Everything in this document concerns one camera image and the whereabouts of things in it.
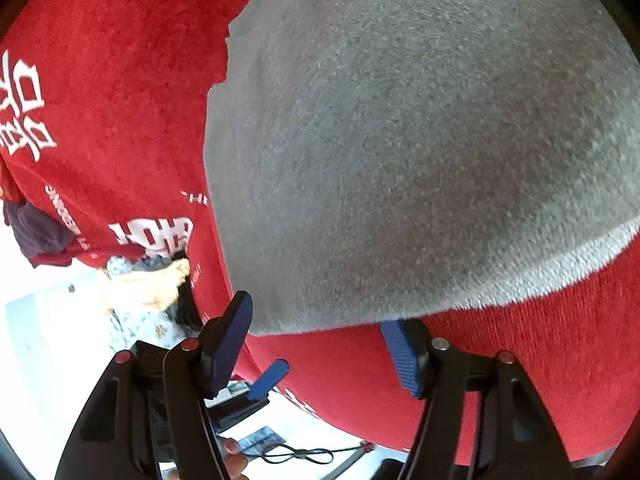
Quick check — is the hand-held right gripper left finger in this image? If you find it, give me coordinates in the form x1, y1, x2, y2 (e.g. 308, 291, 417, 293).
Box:
54, 290, 254, 480

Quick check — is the person's left hand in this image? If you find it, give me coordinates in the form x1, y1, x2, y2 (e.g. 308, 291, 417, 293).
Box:
219, 437, 251, 480

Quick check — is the light blue patterned cloth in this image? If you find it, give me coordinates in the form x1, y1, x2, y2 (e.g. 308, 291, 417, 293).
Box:
102, 255, 201, 356

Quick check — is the black cord loop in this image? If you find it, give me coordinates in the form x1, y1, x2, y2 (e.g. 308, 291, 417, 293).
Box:
260, 441, 375, 466

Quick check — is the red printed blanket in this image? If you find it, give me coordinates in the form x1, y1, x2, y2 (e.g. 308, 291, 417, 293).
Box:
0, 0, 640, 467

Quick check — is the grey sweater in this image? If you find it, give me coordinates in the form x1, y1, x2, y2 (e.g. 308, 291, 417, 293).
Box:
203, 0, 640, 339

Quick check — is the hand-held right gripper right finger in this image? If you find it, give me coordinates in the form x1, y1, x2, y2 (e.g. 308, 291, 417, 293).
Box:
379, 319, 573, 480

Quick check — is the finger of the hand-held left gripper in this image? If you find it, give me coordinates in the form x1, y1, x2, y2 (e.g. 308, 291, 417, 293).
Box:
247, 358, 290, 402

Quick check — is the black cloth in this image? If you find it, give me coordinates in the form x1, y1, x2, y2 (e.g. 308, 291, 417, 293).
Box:
167, 257, 205, 333

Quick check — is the purple cloth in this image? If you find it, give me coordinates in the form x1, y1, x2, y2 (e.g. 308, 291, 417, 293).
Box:
2, 201, 76, 257

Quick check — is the red cloth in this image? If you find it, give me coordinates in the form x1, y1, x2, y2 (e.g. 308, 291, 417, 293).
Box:
27, 244, 146, 269

